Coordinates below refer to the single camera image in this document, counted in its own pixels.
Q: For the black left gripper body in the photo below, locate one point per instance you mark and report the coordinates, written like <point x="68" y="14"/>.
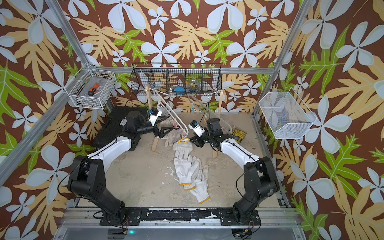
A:
<point x="156" y="132"/>

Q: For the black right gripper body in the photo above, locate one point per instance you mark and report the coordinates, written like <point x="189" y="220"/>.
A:
<point x="201" y="141"/>

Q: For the wooden drying rack frame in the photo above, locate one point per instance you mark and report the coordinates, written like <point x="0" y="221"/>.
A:
<point x="149" y="99"/>

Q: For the beige cotton glove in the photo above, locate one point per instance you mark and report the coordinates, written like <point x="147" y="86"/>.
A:
<point x="174" y="135"/>

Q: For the blue dotted yellow cuff glove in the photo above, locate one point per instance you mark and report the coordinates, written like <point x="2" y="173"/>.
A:
<point x="182" y="149"/>

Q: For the white yellow cuff glove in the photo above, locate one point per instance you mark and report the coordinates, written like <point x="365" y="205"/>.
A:
<point x="199" y="184"/>
<point x="187" y="170"/>

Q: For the white clip hanger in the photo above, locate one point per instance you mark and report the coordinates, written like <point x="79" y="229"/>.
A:
<point x="226" y="127"/>

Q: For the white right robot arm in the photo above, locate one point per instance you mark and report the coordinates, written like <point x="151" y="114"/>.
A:
<point x="260" y="177"/>

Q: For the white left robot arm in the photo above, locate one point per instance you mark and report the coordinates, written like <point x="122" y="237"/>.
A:
<point x="87" y="178"/>

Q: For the yellow screwdriver bit set case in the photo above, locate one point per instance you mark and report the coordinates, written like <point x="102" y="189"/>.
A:
<point x="238" y="134"/>

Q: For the black plastic tool case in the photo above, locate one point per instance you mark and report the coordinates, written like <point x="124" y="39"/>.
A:
<point x="122" y="121"/>

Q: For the blue object in basket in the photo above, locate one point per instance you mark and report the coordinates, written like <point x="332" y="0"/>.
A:
<point x="179" y="90"/>

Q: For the clear glass jar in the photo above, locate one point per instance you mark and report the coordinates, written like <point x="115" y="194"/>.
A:
<point x="193" y="86"/>

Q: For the white mesh basket right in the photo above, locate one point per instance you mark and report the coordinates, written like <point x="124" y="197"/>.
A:
<point x="288" y="116"/>

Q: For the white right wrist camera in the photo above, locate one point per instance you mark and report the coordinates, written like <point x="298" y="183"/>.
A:
<point x="197" y="128"/>

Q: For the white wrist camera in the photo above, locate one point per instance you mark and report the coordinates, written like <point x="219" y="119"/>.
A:
<point x="197" y="128"/>
<point x="154" y="114"/>

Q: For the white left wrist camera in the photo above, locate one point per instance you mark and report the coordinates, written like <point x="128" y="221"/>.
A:
<point x="154" y="114"/>

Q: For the black wire basket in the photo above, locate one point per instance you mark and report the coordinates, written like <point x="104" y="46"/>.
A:
<point x="166" y="77"/>

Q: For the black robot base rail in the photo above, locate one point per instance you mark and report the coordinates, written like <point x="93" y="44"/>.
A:
<point x="225" y="216"/>

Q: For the white wire basket left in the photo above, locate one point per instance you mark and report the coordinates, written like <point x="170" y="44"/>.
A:
<point x="83" y="80"/>

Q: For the aluminium frame post right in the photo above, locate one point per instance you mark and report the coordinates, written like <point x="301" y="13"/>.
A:
<point x="293" y="32"/>

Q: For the aluminium frame post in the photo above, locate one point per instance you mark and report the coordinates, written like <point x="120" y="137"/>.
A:
<point x="13" y="160"/>
<point x="293" y="32"/>

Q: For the aluminium frame post left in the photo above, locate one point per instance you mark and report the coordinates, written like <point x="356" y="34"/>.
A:
<point x="13" y="160"/>

